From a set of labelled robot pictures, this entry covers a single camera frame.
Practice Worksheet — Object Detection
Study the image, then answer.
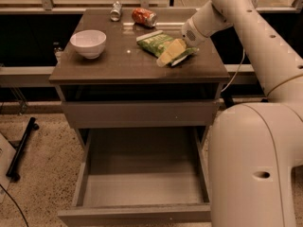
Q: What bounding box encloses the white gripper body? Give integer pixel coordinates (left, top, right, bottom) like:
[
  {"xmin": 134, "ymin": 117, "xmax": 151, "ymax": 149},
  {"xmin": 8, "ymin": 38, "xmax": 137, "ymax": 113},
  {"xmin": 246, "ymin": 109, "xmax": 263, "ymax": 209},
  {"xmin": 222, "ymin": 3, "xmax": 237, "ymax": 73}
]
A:
[{"xmin": 181, "ymin": 18, "xmax": 206, "ymax": 47}]

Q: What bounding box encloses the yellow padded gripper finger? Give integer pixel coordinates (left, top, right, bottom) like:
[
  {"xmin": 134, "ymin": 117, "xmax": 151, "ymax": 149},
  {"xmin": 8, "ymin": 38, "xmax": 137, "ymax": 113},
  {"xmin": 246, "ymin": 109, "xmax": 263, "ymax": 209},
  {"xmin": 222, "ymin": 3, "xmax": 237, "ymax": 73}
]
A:
[{"xmin": 156, "ymin": 39, "xmax": 187, "ymax": 67}]

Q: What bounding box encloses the green jalapeno chip bag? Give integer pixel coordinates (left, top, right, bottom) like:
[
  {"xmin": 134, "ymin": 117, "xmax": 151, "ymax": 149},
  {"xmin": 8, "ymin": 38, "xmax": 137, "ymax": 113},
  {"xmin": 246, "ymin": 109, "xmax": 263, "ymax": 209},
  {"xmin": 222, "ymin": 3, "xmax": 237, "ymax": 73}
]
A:
[{"xmin": 136, "ymin": 30, "xmax": 199, "ymax": 66}]

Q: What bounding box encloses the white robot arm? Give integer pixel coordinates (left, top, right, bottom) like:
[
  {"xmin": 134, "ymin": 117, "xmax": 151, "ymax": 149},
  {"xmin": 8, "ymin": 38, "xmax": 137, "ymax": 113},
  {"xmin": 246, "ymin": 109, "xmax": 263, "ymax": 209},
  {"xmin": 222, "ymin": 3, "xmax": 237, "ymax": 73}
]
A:
[{"xmin": 182, "ymin": 0, "xmax": 303, "ymax": 227}]

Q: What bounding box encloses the grey drawer cabinet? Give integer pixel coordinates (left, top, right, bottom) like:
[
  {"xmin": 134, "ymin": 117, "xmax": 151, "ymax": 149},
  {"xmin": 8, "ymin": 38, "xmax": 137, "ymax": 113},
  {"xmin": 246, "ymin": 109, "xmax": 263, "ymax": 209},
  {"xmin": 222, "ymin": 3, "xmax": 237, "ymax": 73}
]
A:
[{"xmin": 49, "ymin": 9, "xmax": 229, "ymax": 143}]

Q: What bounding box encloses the closed top drawer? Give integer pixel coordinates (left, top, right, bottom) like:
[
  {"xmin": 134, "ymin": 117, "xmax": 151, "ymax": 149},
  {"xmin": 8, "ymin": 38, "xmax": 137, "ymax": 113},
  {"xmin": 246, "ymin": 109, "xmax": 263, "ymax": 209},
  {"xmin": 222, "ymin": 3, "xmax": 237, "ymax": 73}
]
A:
[{"xmin": 62, "ymin": 100, "xmax": 219, "ymax": 129}]

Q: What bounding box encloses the open middle drawer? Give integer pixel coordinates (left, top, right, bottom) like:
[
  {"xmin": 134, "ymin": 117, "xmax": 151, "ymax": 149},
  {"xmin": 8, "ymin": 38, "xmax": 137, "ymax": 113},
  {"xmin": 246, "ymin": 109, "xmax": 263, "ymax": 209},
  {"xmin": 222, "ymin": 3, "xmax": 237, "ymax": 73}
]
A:
[{"xmin": 58, "ymin": 127, "xmax": 210, "ymax": 227}]

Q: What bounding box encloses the orange soda can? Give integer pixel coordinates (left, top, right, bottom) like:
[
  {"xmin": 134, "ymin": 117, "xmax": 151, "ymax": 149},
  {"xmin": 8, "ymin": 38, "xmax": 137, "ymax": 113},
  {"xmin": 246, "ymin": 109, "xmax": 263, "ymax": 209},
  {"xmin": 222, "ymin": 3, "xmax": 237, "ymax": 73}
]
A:
[{"xmin": 132, "ymin": 8, "xmax": 157, "ymax": 27}]

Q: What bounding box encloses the silver soda can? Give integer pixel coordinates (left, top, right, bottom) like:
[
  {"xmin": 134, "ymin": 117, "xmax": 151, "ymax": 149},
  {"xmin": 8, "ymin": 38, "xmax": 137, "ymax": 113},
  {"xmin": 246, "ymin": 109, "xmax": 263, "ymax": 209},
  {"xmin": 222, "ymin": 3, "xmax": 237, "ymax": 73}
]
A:
[{"xmin": 110, "ymin": 1, "xmax": 122, "ymax": 22}]

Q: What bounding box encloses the white ceramic bowl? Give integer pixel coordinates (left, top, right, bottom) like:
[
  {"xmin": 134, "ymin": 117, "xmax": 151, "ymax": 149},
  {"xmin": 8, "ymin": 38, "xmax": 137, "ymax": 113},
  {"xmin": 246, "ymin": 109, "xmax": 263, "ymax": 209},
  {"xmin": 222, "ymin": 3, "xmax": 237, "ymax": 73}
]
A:
[{"xmin": 70, "ymin": 29, "xmax": 107, "ymax": 59}]

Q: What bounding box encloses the black floor stand bar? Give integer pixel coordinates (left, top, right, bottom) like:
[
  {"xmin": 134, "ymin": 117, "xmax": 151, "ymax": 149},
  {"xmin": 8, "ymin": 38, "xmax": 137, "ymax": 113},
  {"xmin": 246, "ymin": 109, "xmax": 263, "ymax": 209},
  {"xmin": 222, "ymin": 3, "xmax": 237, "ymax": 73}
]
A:
[{"xmin": 6, "ymin": 117, "xmax": 39, "ymax": 182}]

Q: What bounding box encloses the white cable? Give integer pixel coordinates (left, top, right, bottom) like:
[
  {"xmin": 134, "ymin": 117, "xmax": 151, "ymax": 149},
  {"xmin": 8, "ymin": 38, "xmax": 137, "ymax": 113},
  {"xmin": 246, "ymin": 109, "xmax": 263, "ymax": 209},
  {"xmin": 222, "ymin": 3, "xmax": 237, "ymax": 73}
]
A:
[{"xmin": 221, "ymin": 47, "xmax": 246, "ymax": 94}]

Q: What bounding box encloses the black floor cable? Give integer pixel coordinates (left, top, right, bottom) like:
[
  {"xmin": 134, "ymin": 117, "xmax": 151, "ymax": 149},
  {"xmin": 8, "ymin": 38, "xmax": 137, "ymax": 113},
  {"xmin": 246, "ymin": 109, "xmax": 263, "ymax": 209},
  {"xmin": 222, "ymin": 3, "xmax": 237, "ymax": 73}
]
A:
[{"xmin": 0, "ymin": 184, "xmax": 28, "ymax": 227}]

